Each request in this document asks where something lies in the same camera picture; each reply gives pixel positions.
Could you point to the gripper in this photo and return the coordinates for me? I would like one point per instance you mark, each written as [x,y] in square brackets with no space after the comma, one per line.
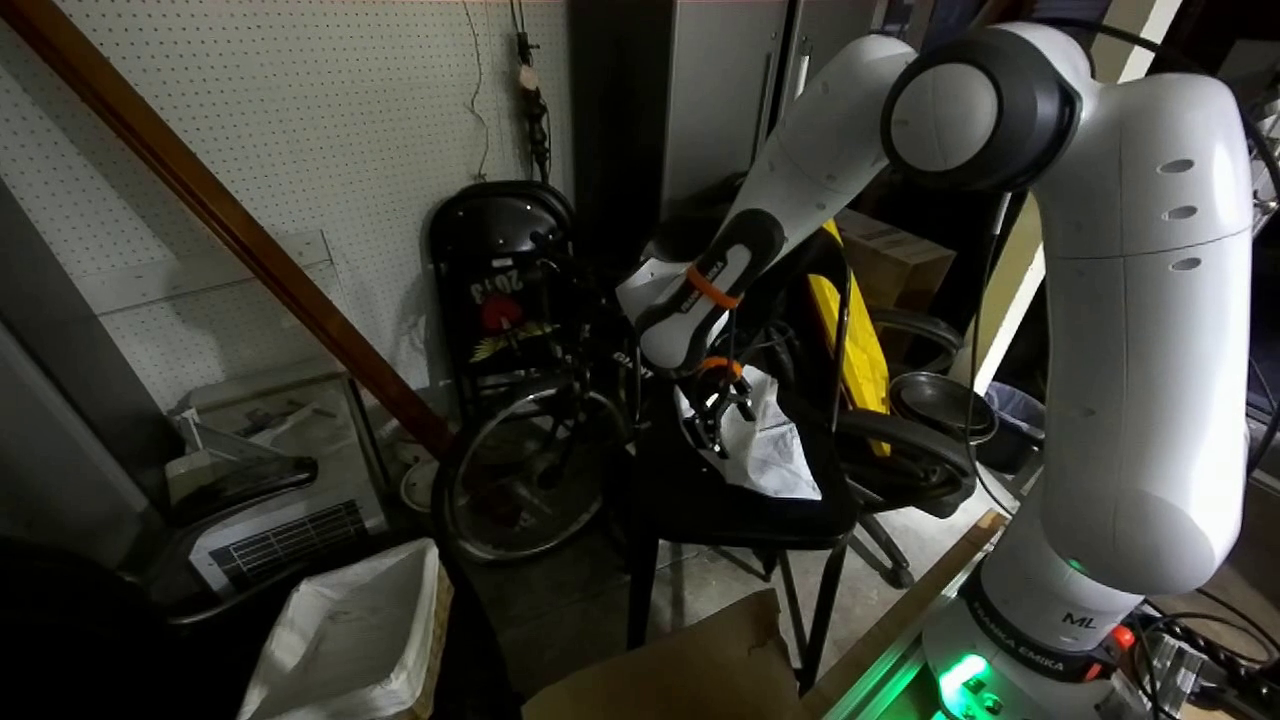
[722,388]

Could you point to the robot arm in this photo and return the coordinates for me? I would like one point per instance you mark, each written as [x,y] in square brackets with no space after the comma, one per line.
[1140,300]

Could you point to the white towel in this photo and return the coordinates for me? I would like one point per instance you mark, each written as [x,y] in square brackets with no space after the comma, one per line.
[775,455]

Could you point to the yellow case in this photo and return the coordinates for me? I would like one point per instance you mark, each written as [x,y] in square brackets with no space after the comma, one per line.
[850,330]

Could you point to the black office chair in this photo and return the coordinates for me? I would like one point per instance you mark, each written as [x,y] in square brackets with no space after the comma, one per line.
[905,465]

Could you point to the cardboard box with label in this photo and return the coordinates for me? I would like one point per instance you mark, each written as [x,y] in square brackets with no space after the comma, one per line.
[890,260]

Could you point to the brown cardboard box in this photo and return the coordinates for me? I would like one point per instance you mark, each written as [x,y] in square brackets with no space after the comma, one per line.
[690,665]

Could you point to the black folding chair with print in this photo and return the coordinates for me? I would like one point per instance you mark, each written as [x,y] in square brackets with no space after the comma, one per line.
[505,300]

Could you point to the bicycle wheel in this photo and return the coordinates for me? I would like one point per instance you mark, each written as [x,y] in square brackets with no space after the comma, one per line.
[470,500]

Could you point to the blue waste bin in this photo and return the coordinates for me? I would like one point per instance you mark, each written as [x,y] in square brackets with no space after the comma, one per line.
[1012,425]

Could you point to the grey metal cabinet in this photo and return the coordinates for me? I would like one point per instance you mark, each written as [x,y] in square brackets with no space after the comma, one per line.
[710,100]

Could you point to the bin with white bag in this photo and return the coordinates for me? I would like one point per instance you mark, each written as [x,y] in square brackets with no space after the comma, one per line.
[350,630]

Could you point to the white heater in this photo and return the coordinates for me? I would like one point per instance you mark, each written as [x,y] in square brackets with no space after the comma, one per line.
[280,545]

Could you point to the brown wooden beam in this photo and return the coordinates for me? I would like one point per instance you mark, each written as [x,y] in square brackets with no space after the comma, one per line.
[220,210]

